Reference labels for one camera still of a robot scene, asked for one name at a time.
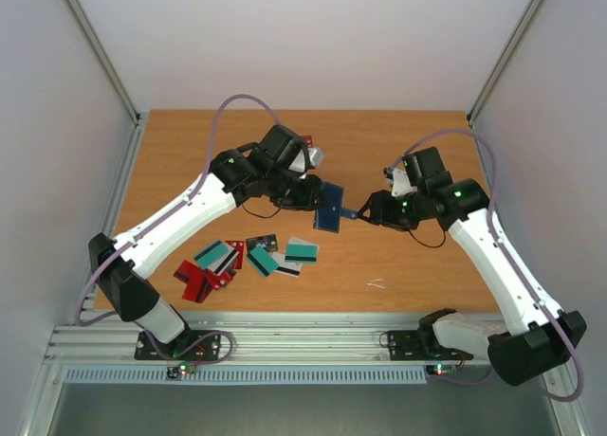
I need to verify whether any white card under teal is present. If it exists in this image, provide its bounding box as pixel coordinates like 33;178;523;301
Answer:
207;245;234;274

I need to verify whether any teal card left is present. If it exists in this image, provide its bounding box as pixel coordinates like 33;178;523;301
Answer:
194;240;228;269

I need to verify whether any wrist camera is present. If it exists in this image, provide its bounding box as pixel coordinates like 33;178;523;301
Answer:
383;167;416;198
288;147;324;173

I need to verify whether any teal card right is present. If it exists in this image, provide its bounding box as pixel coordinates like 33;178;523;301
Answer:
285;243;319;263

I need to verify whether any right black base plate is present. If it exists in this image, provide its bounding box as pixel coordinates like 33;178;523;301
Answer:
379;330;473;362

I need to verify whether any navy blue card holder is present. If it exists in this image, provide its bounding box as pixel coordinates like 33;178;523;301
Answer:
313;181;358;233

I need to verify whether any grey slotted cable duct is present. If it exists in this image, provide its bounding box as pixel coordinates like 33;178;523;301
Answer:
64;365;427;386

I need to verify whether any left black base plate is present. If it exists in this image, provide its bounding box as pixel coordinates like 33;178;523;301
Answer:
134;329;222;362

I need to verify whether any red card bottom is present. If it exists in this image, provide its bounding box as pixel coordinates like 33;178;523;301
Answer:
182;270;214;303

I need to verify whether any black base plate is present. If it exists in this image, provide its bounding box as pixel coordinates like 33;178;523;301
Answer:
379;330;473;362
134;329;222;362

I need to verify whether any right aluminium corner post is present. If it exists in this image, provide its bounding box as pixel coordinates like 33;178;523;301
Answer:
467;0;547;128

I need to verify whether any aluminium rail frame front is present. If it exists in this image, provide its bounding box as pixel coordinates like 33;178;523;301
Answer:
45;312;565;367

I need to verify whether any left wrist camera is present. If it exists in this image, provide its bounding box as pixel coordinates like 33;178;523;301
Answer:
288;147;324;173

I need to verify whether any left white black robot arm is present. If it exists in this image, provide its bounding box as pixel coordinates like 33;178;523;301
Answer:
88;124;323;358

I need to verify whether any circuit board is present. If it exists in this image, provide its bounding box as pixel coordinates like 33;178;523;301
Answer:
165;363;197;380
426;363;462;376

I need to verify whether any lone red card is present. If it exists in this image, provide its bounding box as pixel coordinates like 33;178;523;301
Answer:
302;136;314;148

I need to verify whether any right circuit board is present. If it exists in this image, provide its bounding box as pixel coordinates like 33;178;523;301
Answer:
426;363;462;376

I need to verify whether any teal card middle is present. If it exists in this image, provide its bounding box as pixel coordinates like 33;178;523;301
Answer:
247;245;279;278

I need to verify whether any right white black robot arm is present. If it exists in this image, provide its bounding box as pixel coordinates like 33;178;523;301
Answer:
358;147;587;386

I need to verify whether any left circuit board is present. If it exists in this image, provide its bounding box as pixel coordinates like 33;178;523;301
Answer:
165;363;197;380

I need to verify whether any red card behind teal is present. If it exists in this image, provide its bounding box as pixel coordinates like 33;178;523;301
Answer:
226;240;245;270

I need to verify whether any left aluminium corner post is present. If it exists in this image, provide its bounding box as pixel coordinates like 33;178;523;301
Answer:
63;0;140;126

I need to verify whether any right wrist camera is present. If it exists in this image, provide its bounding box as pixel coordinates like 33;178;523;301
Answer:
383;167;416;198

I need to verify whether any aluminium corner post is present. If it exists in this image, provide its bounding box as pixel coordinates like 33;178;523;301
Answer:
467;0;547;128
63;0;140;126

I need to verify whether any red card with chip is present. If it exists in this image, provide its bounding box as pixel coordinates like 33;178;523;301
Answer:
207;267;236;290

